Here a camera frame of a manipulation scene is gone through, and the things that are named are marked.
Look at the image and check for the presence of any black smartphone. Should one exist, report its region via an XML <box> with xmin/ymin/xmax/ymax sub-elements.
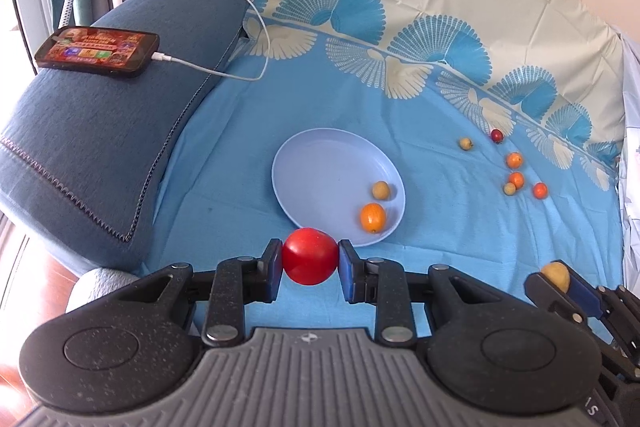
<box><xmin>34</xmin><ymin>26</ymin><xmax>161</xmax><ymax>80</ymax></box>

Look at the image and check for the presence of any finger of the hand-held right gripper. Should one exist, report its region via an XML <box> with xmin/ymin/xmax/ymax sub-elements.
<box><xmin>523</xmin><ymin>273</ymin><xmax>587</xmax><ymax>326</ymax></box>
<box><xmin>566</xmin><ymin>263</ymin><xmax>607</xmax><ymax>320</ymax></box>

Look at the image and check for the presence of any white charging cable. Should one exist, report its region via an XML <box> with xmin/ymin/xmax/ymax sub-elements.
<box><xmin>150</xmin><ymin>0</ymin><xmax>271</xmax><ymax>82</ymax></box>

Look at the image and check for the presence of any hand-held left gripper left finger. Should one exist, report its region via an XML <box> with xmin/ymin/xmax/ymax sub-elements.
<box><xmin>119</xmin><ymin>238</ymin><xmax>285</xmax><ymax>349</ymax></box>

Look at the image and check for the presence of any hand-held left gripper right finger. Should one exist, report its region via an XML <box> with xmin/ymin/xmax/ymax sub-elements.
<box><xmin>338</xmin><ymin>239</ymin><xmax>507</xmax><ymax>349</ymax></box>

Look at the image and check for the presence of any large red tomato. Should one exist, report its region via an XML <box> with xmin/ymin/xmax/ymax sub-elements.
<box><xmin>281</xmin><ymin>228</ymin><xmax>340</xmax><ymax>286</ymax></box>

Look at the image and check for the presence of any oval orange kumquat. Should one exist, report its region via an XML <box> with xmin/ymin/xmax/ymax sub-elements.
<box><xmin>360</xmin><ymin>203</ymin><xmax>387</xmax><ymax>234</ymax></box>

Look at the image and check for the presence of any pale blue oval plate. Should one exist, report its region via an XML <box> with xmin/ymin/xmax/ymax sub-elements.
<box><xmin>271</xmin><ymin>128</ymin><xmax>407</xmax><ymax>248</ymax></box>

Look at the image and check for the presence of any grey fuzzy cushion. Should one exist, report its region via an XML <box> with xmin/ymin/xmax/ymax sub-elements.
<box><xmin>67</xmin><ymin>268</ymin><xmax>142</xmax><ymax>314</ymax></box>

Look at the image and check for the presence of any blue fabric sofa armrest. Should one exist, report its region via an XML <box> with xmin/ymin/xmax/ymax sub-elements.
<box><xmin>0</xmin><ymin>0</ymin><xmax>261</xmax><ymax>276</ymax></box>

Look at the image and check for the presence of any blue fan-print cloth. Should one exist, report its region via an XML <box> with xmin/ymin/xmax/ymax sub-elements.
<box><xmin>140</xmin><ymin>0</ymin><xmax>632</xmax><ymax>339</ymax></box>

